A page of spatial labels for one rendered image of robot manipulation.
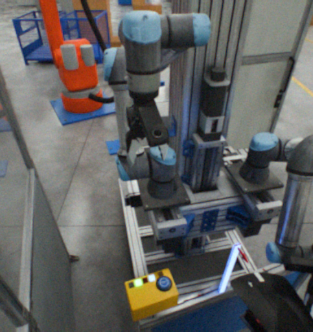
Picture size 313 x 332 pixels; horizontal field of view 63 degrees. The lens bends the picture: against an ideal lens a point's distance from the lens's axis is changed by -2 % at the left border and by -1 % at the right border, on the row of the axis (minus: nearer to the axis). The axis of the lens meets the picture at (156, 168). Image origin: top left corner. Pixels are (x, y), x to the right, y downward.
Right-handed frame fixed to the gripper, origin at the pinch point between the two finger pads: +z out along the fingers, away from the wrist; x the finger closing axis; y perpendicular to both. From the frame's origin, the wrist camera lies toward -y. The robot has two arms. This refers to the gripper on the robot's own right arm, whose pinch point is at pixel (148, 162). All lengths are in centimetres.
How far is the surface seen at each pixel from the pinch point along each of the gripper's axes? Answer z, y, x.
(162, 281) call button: 39.8, -14.0, 0.2
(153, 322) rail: 65, -16, 5
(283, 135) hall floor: 148, 180, -256
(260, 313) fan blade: 29, -36, -19
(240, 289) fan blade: 29.2, -28.6, -17.6
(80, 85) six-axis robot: 100, 338, 1
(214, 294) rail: 62, -16, -22
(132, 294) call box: 40.8, -14.6, 10.9
